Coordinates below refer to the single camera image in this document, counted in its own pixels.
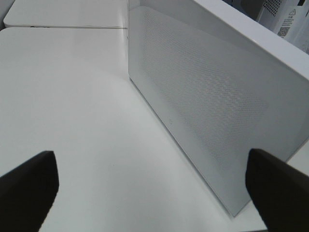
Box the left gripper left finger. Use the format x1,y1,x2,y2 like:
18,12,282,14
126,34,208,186
0,151,59,232

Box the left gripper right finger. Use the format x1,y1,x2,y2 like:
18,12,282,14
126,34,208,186
245,148,309,232

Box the white microwave door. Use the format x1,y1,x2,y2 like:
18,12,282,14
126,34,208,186
128,0,309,216

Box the white warning label sticker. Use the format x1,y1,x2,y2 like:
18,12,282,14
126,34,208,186
274,6,304,41

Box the white microwave oven body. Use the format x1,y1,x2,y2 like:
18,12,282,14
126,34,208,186
226,0,309,53

